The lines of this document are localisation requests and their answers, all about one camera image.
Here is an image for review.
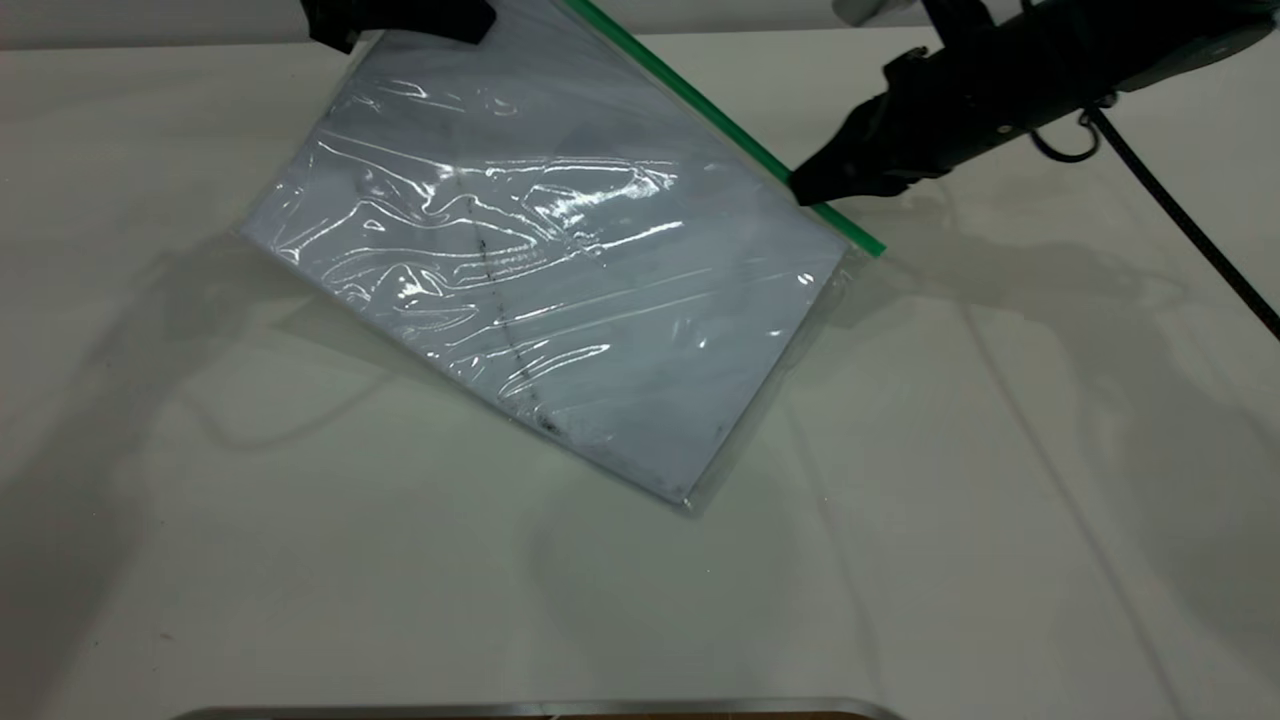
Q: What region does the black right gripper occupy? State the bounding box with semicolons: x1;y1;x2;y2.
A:
790;28;1096;208

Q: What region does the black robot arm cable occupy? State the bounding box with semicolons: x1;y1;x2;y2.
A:
1028;95;1280;341

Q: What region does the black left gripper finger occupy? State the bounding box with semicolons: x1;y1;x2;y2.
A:
300;0;364;54
360;0;499;47

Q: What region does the clear plastic zip bag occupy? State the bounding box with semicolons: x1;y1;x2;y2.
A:
235;0;888;516

